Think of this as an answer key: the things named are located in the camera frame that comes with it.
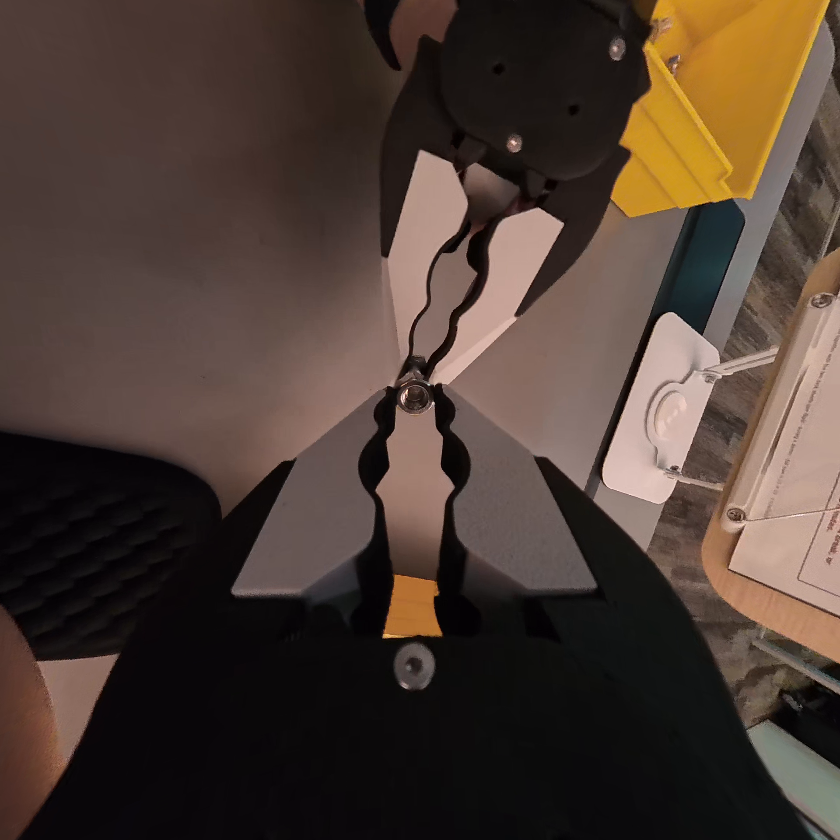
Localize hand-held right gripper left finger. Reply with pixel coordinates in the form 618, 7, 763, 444
231, 389, 396, 635

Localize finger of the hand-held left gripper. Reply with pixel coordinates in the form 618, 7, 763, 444
383, 149, 471, 366
425, 218, 566, 384

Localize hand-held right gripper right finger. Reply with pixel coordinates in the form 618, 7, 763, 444
435, 385, 600, 635

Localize yellow undivided bin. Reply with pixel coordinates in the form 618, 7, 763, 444
384, 574, 439, 639

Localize yellow divided parts bin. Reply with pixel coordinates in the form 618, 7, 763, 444
613, 0, 831, 219

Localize wooden instruction board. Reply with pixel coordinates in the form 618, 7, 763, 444
701, 249, 840, 636

